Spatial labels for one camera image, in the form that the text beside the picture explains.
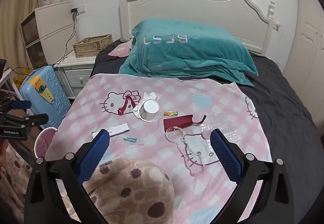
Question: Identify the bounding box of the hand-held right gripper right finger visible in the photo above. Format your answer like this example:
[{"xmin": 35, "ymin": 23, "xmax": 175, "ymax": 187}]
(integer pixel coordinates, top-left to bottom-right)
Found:
[{"xmin": 210, "ymin": 128, "xmax": 295, "ymax": 224}]

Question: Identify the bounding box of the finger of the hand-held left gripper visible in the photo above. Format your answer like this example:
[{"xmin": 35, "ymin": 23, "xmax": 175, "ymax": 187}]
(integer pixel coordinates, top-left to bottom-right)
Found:
[
  {"xmin": 23, "ymin": 113, "xmax": 49, "ymax": 127},
  {"xmin": 0, "ymin": 99, "xmax": 32, "ymax": 113}
]

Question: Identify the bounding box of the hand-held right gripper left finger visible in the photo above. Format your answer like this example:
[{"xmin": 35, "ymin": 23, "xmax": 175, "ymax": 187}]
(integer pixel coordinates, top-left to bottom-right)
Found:
[{"xmin": 23, "ymin": 129, "xmax": 110, "ymax": 224}]

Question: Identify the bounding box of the white trash bin pink bag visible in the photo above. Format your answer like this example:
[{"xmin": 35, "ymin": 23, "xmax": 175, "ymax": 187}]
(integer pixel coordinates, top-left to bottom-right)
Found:
[{"xmin": 34, "ymin": 127, "xmax": 58, "ymax": 159}]

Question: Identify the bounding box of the white plastic tub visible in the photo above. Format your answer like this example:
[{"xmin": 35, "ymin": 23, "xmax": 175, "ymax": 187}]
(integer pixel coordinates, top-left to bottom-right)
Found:
[{"xmin": 139, "ymin": 99, "xmax": 160, "ymax": 122}]

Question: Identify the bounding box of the yellow plastic bag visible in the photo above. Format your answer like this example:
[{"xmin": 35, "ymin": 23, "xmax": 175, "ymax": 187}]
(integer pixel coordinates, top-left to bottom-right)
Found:
[{"xmin": 13, "ymin": 75, "xmax": 27, "ymax": 88}]

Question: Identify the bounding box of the light blue hard suitcase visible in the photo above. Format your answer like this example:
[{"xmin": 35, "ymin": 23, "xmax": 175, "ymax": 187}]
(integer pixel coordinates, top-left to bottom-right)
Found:
[{"xmin": 20, "ymin": 65, "xmax": 72, "ymax": 129}]

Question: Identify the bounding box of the yellow suitcase tag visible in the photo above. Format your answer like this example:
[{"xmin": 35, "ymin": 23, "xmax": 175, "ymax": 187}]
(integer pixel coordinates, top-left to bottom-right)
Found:
[{"xmin": 30, "ymin": 74, "xmax": 55, "ymax": 101}]

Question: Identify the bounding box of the clear plastic wrap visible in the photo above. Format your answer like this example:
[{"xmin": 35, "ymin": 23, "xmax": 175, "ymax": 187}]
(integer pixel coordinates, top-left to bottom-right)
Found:
[{"xmin": 200, "ymin": 113, "xmax": 241, "ymax": 142}]

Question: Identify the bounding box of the white paper box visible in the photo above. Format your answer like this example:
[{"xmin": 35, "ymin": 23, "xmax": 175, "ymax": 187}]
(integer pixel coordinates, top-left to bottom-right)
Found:
[{"xmin": 92, "ymin": 123, "xmax": 130, "ymax": 138}]

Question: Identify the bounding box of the green and white sachet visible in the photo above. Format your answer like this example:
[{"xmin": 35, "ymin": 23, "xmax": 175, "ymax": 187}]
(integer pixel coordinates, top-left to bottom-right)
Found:
[{"xmin": 123, "ymin": 137, "xmax": 145, "ymax": 145}]

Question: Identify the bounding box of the brown spotted plush cloth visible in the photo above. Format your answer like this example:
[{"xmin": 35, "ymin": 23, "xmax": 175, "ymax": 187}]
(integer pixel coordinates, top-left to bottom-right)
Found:
[
  {"xmin": 0, "ymin": 143, "xmax": 34, "ymax": 214},
  {"xmin": 83, "ymin": 157, "xmax": 176, "ymax": 224}
]

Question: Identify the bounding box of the clear plastic blister packaging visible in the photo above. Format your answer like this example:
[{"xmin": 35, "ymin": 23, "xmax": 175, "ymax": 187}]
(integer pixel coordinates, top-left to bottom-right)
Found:
[{"xmin": 166, "ymin": 126, "xmax": 205, "ymax": 176}]

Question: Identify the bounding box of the dark red cardboard piece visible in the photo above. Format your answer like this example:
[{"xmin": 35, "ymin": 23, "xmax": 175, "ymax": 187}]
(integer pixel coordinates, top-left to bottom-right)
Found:
[{"xmin": 163, "ymin": 114, "xmax": 206, "ymax": 133}]

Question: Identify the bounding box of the white nightstand with drawers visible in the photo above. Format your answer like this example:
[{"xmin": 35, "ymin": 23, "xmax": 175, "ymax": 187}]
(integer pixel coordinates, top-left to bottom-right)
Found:
[{"xmin": 53, "ymin": 53, "xmax": 98, "ymax": 99}]

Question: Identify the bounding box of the dark red ribbon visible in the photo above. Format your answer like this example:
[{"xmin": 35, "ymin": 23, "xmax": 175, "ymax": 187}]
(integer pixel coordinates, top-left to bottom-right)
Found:
[{"xmin": 118, "ymin": 94, "xmax": 137, "ymax": 116}]

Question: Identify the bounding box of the pink checked cartoon blanket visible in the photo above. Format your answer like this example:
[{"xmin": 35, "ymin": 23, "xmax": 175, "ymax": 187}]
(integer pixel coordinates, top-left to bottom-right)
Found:
[{"xmin": 46, "ymin": 73, "xmax": 272, "ymax": 224}]

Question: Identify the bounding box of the dark garment on bed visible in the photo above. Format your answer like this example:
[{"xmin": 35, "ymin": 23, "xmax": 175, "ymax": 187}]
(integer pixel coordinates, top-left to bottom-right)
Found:
[{"xmin": 90, "ymin": 39, "xmax": 324, "ymax": 224}]

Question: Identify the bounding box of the white crumpled tissue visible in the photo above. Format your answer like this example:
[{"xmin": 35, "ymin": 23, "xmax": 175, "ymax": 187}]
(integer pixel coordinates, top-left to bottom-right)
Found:
[{"xmin": 133, "ymin": 92, "xmax": 159, "ymax": 119}]

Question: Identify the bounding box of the white drawer cabinet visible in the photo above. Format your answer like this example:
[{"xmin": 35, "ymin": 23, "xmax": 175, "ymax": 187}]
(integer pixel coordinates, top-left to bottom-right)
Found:
[{"xmin": 21, "ymin": 1, "xmax": 78, "ymax": 69}]

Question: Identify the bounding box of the beige folding crate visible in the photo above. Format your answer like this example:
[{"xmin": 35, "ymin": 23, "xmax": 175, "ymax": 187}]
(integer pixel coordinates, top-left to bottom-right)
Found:
[{"xmin": 73, "ymin": 34, "xmax": 113, "ymax": 58}]

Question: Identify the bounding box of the pink pillow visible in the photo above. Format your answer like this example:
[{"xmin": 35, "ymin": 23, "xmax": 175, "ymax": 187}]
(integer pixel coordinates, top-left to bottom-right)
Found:
[{"xmin": 108, "ymin": 42, "xmax": 132, "ymax": 58}]

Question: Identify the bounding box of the teal blanket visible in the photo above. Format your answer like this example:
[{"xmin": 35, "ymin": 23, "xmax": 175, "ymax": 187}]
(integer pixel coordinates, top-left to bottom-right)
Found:
[{"xmin": 119, "ymin": 19, "xmax": 259, "ymax": 87}]

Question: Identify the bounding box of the white wardrobe door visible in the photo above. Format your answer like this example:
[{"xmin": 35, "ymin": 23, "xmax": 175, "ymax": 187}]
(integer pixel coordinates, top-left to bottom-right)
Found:
[{"xmin": 283, "ymin": 0, "xmax": 324, "ymax": 113}]

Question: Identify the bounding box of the white carved bed headboard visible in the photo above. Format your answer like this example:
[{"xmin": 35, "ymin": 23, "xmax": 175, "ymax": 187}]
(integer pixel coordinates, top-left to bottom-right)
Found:
[{"xmin": 119, "ymin": 0, "xmax": 282, "ymax": 57}]

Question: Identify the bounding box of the black power cable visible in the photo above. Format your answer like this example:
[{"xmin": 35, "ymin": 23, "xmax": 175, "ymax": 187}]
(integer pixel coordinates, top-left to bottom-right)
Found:
[{"xmin": 5, "ymin": 10, "xmax": 78, "ymax": 74}]

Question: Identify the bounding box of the white wall socket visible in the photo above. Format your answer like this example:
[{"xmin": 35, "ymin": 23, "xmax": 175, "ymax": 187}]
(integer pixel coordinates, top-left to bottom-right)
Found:
[{"xmin": 71, "ymin": 6, "xmax": 86, "ymax": 16}]

